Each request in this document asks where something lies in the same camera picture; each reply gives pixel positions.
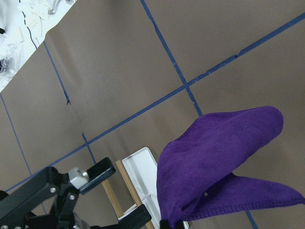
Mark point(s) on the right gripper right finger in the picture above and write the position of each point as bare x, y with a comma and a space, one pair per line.
135, 220

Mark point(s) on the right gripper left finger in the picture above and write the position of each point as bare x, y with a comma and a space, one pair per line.
97, 174

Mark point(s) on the purple towel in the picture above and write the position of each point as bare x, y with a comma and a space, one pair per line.
195, 178

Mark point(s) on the wooden rack rod outer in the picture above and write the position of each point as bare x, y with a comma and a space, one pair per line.
112, 198

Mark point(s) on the wooden rack rod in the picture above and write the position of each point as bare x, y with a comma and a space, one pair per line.
130, 187
112, 198

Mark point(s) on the wooden rack rod inner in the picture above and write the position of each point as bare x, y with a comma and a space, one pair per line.
130, 187

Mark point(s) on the white towel rack base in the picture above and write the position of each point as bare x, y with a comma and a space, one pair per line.
141, 167

